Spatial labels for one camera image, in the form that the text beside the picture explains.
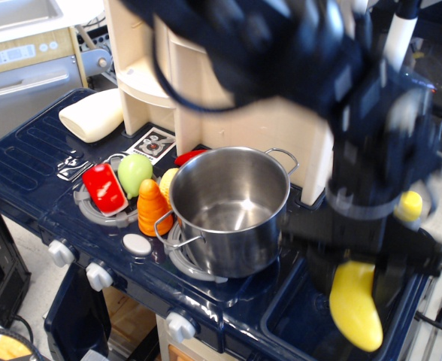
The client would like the silver toy dishwasher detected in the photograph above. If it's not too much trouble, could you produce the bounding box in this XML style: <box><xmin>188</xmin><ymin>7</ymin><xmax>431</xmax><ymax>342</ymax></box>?
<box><xmin>0</xmin><ymin>1</ymin><xmax>112</xmax><ymax>138</ymax></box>

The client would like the grey middle stove knob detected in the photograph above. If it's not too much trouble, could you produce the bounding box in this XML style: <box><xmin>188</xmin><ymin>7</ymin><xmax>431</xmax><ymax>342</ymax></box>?
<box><xmin>86</xmin><ymin>262</ymin><xmax>114</xmax><ymax>292</ymax></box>

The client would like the yellow toy banana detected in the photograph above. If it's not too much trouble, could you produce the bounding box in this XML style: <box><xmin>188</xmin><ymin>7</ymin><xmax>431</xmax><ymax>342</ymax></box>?
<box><xmin>329</xmin><ymin>261</ymin><xmax>383</xmax><ymax>352</ymax></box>

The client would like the grey right stove knob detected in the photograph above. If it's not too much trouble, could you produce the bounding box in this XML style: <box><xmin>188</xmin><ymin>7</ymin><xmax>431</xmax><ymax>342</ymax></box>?
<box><xmin>165</xmin><ymin>312</ymin><xmax>196</xmax><ymax>343</ymax></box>

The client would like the cream toy kitchen shelf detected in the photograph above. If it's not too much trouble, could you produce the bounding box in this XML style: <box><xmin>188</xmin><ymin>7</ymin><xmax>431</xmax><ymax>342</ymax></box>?
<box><xmin>104</xmin><ymin>1</ymin><xmax>333</xmax><ymax>206</ymax></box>

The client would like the navy toy kitchen counter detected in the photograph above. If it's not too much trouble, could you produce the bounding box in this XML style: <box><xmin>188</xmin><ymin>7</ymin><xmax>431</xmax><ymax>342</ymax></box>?
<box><xmin>0</xmin><ymin>89</ymin><xmax>431</xmax><ymax>360</ymax></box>

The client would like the grey stove knob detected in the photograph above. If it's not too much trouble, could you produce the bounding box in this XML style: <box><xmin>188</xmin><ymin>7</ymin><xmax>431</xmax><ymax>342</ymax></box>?
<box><xmin>86</xmin><ymin>262</ymin><xmax>114</xmax><ymax>292</ymax></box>
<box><xmin>165</xmin><ymin>312</ymin><xmax>196</xmax><ymax>343</ymax></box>
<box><xmin>48</xmin><ymin>240</ymin><xmax>75</xmax><ymax>268</ymax></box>

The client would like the stainless steel pot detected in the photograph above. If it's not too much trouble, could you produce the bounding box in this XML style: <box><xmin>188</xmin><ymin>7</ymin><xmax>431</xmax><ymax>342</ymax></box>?
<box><xmin>154</xmin><ymin>147</ymin><xmax>299</xmax><ymax>278</ymax></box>

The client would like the grey left stove knob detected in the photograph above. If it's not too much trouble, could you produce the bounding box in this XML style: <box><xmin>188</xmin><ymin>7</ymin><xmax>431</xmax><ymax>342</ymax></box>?
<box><xmin>48</xmin><ymin>240</ymin><xmax>75</xmax><ymax>268</ymax></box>

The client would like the green toy pear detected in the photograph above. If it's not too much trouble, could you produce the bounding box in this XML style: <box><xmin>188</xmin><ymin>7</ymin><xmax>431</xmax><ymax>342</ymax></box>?
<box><xmin>117</xmin><ymin>153</ymin><xmax>153</xmax><ymax>199</ymax></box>

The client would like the grey round stove button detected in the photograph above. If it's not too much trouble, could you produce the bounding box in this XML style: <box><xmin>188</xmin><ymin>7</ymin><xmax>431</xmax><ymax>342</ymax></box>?
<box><xmin>123</xmin><ymin>233</ymin><xmax>152</xmax><ymax>256</ymax></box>

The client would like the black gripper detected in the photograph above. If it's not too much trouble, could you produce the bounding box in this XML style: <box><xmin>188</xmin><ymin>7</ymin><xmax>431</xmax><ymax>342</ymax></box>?
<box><xmin>279</xmin><ymin>199</ymin><xmax>442</xmax><ymax>312</ymax></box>

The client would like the red toy cheese wedge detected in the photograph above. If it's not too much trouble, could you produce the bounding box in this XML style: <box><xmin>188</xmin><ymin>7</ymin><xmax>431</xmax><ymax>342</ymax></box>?
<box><xmin>82</xmin><ymin>163</ymin><xmax>129</xmax><ymax>217</ymax></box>

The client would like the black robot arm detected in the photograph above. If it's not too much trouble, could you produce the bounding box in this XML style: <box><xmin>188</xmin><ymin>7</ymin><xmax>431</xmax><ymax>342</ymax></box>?
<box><xmin>126</xmin><ymin>1</ymin><xmax>442</xmax><ymax>308</ymax></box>

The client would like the grey yellow toy faucet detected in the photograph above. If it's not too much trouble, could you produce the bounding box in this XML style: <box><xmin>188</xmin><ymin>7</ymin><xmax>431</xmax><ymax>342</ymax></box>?
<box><xmin>393</xmin><ymin>191</ymin><xmax>423</xmax><ymax>231</ymax></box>

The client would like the orange toy carrot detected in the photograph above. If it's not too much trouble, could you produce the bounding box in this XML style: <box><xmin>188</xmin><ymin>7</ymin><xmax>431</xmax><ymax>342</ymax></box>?
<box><xmin>137</xmin><ymin>179</ymin><xmax>174</xmax><ymax>237</ymax></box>

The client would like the grey left stove burner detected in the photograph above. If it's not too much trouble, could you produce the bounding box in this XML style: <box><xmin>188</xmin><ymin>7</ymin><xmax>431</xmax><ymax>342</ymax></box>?
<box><xmin>74</xmin><ymin>154</ymin><xmax>138</xmax><ymax>228</ymax></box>

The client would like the yellow toy corn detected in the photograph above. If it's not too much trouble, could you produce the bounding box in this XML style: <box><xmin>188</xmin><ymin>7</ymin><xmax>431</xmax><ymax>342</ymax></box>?
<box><xmin>159</xmin><ymin>168</ymin><xmax>179</xmax><ymax>203</ymax></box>

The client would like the grey stove burner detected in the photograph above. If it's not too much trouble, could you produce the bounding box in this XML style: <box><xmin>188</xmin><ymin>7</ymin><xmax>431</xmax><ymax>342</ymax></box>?
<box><xmin>164</xmin><ymin>224</ymin><xmax>228</xmax><ymax>284</ymax></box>
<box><xmin>74</xmin><ymin>154</ymin><xmax>138</xmax><ymax>228</ymax></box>

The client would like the white stand frame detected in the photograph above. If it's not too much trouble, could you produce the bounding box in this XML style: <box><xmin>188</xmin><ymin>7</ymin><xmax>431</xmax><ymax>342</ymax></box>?
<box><xmin>375</xmin><ymin>1</ymin><xmax>442</xmax><ymax>153</ymax></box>

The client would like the red toy chili pepper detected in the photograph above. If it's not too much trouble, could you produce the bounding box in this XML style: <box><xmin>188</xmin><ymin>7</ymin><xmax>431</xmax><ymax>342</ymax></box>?
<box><xmin>174</xmin><ymin>149</ymin><xmax>206</xmax><ymax>166</ymax></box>

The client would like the grey right stove burner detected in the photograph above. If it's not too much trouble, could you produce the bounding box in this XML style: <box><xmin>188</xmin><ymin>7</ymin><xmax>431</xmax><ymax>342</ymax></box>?
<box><xmin>164</xmin><ymin>224</ymin><xmax>228</xmax><ymax>284</ymax></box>

